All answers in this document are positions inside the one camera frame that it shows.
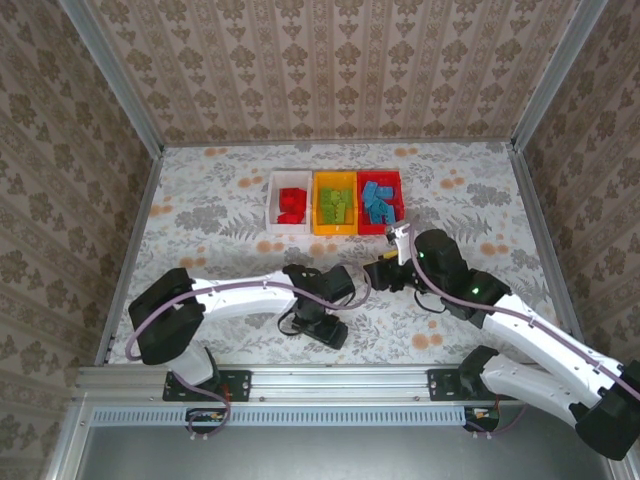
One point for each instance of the red plastic bin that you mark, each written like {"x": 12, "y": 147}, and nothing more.
{"x": 380, "y": 230}

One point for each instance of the yellow plastic bin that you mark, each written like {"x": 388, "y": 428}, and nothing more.
{"x": 335, "y": 230}

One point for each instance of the small green lego brick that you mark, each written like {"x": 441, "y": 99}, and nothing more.
{"x": 337, "y": 218}
{"x": 336, "y": 207}

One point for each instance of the blue sloped lego brick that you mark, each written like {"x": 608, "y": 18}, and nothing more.
{"x": 370, "y": 205}

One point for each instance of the white plastic bin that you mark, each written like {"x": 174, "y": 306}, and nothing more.
{"x": 289, "y": 230}

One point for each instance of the red lego brick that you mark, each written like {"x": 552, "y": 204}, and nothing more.
{"x": 295, "y": 195}
{"x": 300, "y": 209}
{"x": 286, "y": 218}
{"x": 300, "y": 219}

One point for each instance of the small blue lego brick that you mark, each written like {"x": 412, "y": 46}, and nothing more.
{"x": 370, "y": 190}

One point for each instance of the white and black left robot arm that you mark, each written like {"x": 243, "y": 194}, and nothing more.
{"x": 240, "y": 300}

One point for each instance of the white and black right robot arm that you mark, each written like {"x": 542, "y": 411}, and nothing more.
{"x": 530, "y": 335}

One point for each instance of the grey metal sheet panel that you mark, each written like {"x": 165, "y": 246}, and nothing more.
{"x": 325, "y": 455}

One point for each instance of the black power connector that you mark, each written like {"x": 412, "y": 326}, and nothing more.
{"x": 482, "y": 415}
{"x": 202, "y": 417}

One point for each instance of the floral patterned table cover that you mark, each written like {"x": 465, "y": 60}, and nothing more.
{"x": 200, "y": 225}

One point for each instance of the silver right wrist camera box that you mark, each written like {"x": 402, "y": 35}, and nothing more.
{"x": 398, "y": 242}

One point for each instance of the wide aluminium extrusion rail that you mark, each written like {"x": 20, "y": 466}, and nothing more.
{"x": 340, "y": 382}

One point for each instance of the aluminium frame rail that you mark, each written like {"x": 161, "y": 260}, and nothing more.
{"x": 350, "y": 142}
{"x": 531, "y": 200}
{"x": 131, "y": 250}

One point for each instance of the aluminium frame post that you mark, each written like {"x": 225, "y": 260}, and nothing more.
{"x": 619, "y": 472}
{"x": 115, "y": 75}
{"x": 67, "y": 440}
{"x": 556, "y": 75}

